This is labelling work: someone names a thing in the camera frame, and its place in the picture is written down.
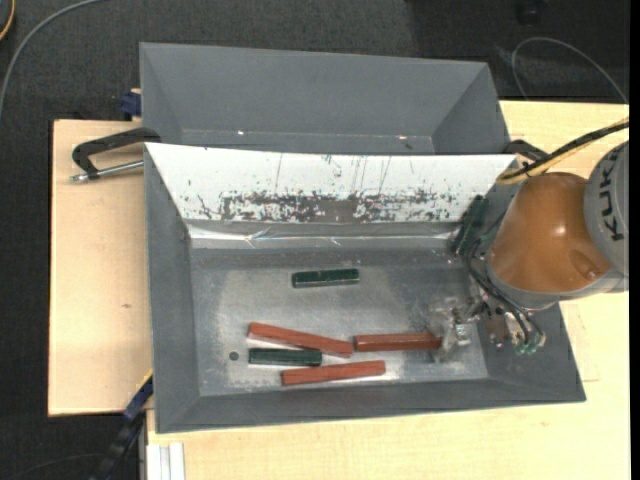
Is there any dark green flat block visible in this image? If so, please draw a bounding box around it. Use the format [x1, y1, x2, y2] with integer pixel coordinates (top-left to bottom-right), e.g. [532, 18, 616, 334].
[247, 347, 324, 368]
[291, 267, 361, 290]

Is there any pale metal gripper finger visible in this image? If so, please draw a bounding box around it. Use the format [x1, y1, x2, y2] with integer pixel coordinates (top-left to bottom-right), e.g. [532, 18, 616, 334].
[428, 298, 464, 331]
[436, 324, 474, 365]

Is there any red-brown flat block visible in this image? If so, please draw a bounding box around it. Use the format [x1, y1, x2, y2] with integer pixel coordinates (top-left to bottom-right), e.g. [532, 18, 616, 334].
[353, 332, 444, 353]
[246, 321, 355, 358]
[280, 359, 387, 387]

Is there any pale wood flat board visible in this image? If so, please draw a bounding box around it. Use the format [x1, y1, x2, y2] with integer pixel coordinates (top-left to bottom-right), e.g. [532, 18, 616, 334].
[47, 117, 156, 418]

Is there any grey metal bin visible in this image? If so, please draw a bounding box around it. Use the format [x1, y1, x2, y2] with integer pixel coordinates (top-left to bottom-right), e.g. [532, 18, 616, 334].
[138, 41, 587, 434]

